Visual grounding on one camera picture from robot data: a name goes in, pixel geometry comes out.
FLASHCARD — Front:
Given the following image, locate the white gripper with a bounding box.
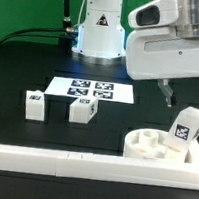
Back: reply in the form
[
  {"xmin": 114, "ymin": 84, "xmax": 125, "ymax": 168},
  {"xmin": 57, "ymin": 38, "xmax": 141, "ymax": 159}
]
[{"xmin": 126, "ymin": 26, "xmax": 199, "ymax": 107}]

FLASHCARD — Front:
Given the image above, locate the white round stool seat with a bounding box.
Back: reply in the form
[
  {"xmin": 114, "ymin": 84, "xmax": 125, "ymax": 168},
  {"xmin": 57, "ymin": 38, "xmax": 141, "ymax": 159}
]
[{"xmin": 123, "ymin": 128, "xmax": 192, "ymax": 163}]

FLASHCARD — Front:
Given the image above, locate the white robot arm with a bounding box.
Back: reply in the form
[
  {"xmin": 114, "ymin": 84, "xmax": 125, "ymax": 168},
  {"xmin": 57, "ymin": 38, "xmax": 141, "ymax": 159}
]
[{"xmin": 72, "ymin": 0, "xmax": 199, "ymax": 104}]

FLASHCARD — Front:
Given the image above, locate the white marker tag sheet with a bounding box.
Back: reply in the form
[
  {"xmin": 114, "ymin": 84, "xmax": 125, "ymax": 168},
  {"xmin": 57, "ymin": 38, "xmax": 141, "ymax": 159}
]
[{"xmin": 45, "ymin": 77, "xmax": 134, "ymax": 103}]

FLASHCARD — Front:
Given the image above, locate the white front fence bar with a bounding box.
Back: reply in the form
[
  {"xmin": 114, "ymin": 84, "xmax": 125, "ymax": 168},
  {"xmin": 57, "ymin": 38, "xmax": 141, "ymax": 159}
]
[{"xmin": 0, "ymin": 145, "xmax": 199, "ymax": 190}]

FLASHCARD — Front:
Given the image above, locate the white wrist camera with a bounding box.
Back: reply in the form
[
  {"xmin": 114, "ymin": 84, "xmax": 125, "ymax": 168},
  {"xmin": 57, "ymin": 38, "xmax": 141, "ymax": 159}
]
[{"xmin": 128, "ymin": 0, "xmax": 179, "ymax": 29}]

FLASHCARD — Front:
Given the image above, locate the black cable bundle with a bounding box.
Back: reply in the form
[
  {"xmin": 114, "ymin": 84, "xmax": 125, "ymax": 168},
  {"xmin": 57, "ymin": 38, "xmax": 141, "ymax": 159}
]
[{"xmin": 0, "ymin": 21, "xmax": 79, "ymax": 57}]

